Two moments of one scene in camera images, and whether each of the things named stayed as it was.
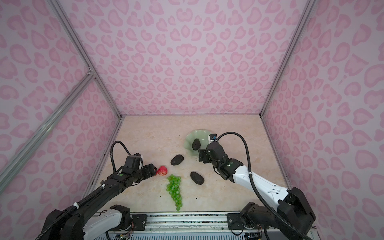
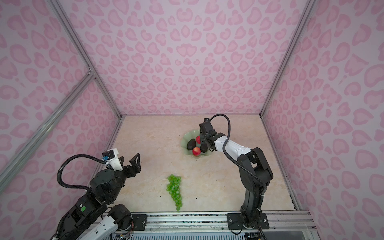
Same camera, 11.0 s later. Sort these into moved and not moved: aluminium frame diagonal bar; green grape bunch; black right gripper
Moved: black right gripper
Not moved: green grape bunch; aluminium frame diagonal bar
